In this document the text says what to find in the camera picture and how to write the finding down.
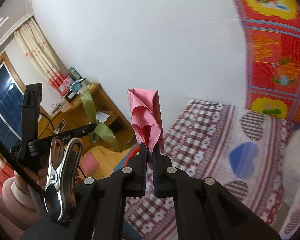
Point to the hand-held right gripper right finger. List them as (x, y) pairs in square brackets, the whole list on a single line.
[(155, 175)]

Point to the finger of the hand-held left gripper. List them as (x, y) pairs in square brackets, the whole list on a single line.
[(87, 129)]

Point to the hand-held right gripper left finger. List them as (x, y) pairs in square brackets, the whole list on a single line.
[(143, 170)]

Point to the green ribbon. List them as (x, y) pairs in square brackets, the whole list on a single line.
[(102, 132)]

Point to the pink paper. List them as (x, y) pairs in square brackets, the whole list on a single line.
[(146, 115)]

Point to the person's left hand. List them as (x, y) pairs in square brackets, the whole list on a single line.
[(42, 177)]

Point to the wooden desk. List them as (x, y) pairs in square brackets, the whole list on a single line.
[(75, 115)]

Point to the white paper sheet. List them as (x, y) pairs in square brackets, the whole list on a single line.
[(103, 116)]

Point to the window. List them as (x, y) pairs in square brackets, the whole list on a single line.
[(5, 97)]

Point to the pink foam floor mat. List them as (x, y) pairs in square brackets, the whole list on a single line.
[(90, 165)]

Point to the black box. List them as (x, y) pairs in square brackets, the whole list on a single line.
[(71, 95)]

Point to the blue alarm clock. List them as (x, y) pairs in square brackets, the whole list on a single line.
[(76, 85)]

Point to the pink patterned box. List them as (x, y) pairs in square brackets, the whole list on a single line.
[(65, 85)]

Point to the teal box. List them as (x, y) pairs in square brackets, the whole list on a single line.
[(74, 73)]

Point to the cream curtain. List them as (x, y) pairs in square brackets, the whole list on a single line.
[(40, 52), (0, 167)]

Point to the red floral printed blanket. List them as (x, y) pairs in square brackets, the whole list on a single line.
[(277, 55)]

